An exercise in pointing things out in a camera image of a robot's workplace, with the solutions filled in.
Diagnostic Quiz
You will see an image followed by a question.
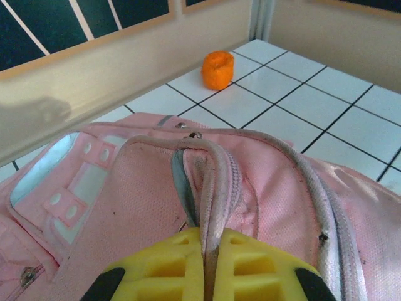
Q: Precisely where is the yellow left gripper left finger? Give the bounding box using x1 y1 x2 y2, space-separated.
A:
81 227 206 301

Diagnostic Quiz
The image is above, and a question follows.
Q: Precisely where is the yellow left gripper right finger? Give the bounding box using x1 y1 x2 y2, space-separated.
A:
215 228 338 301

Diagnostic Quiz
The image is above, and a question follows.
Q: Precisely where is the pink student backpack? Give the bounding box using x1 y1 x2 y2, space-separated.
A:
0 113 401 301

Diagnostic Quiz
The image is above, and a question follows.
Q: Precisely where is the small orange cup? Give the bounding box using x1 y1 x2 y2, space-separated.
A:
200 50 236 91

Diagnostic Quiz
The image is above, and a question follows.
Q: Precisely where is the aluminium frame post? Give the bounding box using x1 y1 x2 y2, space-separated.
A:
246 0 273 41

